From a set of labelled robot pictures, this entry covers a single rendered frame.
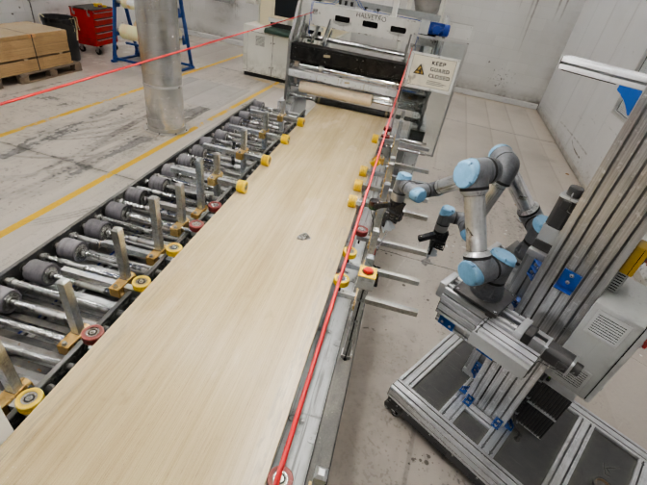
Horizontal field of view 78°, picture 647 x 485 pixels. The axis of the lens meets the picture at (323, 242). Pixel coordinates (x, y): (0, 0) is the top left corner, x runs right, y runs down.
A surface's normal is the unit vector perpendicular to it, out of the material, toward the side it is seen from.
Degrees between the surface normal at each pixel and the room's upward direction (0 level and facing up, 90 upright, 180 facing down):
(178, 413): 0
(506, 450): 0
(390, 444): 0
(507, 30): 90
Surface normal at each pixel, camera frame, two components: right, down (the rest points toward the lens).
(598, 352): -0.72, 0.32
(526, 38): -0.28, 0.52
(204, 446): 0.14, -0.80
